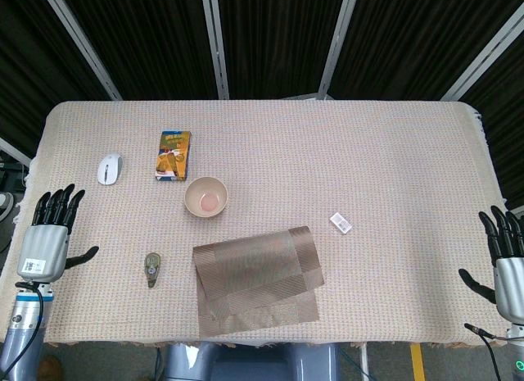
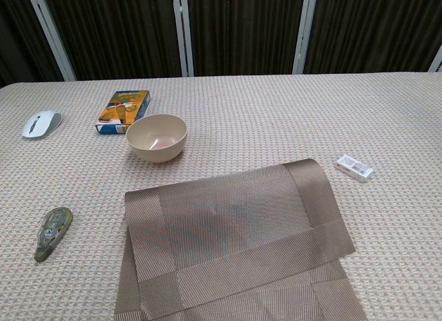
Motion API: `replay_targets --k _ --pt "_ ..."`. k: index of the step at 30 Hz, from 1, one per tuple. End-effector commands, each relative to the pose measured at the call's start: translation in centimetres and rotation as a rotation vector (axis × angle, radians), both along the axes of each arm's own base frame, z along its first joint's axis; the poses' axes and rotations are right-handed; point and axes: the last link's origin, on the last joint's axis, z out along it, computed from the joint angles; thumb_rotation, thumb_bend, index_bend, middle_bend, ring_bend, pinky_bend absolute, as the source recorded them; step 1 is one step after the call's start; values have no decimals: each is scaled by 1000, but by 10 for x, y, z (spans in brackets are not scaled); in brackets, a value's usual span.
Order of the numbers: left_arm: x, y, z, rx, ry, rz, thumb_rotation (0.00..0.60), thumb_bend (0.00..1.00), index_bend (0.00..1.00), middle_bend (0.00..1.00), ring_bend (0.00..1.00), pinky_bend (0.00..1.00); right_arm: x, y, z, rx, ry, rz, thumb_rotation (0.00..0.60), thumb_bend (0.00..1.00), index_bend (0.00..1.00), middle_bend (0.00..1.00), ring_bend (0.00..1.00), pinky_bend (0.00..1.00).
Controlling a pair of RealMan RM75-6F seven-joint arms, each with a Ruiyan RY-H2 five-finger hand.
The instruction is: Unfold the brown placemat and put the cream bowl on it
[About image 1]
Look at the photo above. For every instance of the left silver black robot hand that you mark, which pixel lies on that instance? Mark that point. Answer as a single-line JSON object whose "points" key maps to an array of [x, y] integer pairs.
{"points": [[41, 250]]}

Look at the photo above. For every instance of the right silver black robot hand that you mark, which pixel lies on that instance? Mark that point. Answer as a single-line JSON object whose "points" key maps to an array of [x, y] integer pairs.
{"points": [[509, 282]]}

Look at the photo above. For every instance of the beige pink bowl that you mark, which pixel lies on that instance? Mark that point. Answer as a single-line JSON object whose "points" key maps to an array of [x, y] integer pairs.
{"points": [[196, 192]]}

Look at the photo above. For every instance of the brown woven placemat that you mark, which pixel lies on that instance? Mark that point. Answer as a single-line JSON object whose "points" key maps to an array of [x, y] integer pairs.
{"points": [[254, 274]]}

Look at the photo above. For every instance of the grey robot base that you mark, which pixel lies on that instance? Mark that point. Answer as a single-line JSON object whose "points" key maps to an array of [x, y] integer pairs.
{"points": [[245, 364]]}

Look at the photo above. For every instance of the white computer mouse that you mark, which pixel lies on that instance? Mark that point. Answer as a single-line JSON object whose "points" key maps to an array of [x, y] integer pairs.
{"points": [[109, 169]]}

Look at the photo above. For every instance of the green correction tape dispenser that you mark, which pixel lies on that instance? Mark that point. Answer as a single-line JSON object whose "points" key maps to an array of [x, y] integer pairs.
{"points": [[152, 268]]}

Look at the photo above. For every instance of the brown shoe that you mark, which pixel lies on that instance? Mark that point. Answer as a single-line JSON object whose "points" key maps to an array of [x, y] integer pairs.
{"points": [[50, 368]]}

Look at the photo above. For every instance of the orange blue snack box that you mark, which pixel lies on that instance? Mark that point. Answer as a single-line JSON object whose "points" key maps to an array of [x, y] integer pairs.
{"points": [[173, 155]]}

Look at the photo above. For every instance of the white table leg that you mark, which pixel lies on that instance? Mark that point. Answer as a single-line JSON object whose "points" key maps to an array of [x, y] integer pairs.
{"points": [[364, 362]]}

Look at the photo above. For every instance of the small white box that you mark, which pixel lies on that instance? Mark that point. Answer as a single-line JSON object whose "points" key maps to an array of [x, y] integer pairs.
{"points": [[341, 223]]}

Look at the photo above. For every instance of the beige woven tablecloth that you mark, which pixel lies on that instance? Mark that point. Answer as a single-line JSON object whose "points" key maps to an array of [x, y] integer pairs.
{"points": [[368, 172]]}

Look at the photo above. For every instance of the dark curtain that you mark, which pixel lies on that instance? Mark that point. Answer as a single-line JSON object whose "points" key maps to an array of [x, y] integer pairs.
{"points": [[278, 37]]}

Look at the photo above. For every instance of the white frame post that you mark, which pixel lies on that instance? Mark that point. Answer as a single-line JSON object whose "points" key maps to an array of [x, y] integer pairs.
{"points": [[82, 45], [337, 45], [14, 151], [216, 45], [483, 57]]}

